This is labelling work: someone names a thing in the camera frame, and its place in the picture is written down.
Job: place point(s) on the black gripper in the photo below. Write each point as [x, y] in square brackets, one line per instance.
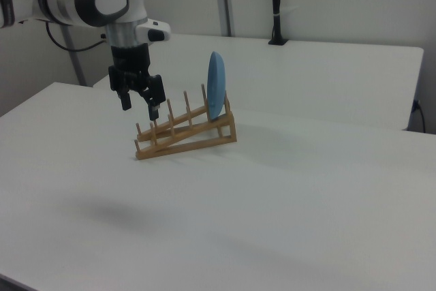
[131, 59]

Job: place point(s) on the wooden plate rack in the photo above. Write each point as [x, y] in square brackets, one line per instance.
[232, 131]

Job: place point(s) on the blue plate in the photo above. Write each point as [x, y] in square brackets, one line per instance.
[216, 83]

